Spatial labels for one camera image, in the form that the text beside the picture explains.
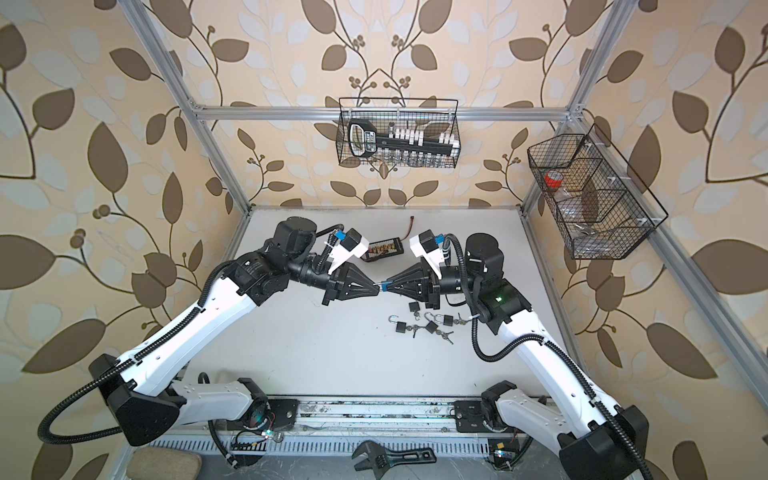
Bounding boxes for black padlock middle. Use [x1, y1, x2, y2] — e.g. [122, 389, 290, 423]
[409, 302, 420, 320]

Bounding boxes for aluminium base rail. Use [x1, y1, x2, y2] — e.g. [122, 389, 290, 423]
[154, 390, 568, 459]

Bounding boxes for black wire basket wall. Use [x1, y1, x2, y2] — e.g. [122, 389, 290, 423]
[335, 95, 462, 169]
[527, 125, 668, 260]

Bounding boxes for black padlock with ring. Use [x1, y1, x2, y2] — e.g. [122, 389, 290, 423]
[388, 315, 421, 336]

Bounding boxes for black adjustable wrench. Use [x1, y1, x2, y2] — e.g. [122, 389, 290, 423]
[351, 440, 437, 480]

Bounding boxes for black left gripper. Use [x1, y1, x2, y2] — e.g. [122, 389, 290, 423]
[283, 254, 379, 305]

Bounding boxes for black wire basket back wall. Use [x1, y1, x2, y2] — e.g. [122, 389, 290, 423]
[335, 95, 462, 169]

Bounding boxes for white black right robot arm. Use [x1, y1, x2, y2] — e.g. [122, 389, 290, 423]
[382, 231, 653, 479]

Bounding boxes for black socket tool set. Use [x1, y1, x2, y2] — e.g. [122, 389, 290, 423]
[346, 119, 461, 161]

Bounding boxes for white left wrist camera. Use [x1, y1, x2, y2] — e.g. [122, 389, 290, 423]
[328, 228, 369, 274]

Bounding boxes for black padlock far right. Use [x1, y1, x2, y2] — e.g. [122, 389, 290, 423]
[424, 312, 471, 327]

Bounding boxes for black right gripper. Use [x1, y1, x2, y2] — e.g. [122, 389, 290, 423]
[388, 262, 482, 311]

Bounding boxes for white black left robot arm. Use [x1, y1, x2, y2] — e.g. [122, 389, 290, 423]
[37, 216, 380, 446]

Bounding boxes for black wire basket right wall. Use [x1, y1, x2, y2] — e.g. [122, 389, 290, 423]
[527, 125, 668, 260]

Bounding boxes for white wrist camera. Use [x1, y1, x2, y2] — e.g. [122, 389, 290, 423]
[328, 228, 369, 274]
[409, 229, 449, 279]

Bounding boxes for black padlock near open shackle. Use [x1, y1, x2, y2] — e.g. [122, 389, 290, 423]
[423, 321, 454, 345]

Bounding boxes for black charging board yellow connectors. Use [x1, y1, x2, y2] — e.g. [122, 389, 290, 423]
[361, 237, 404, 262]

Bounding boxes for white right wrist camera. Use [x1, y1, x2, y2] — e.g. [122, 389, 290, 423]
[409, 229, 449, 279]

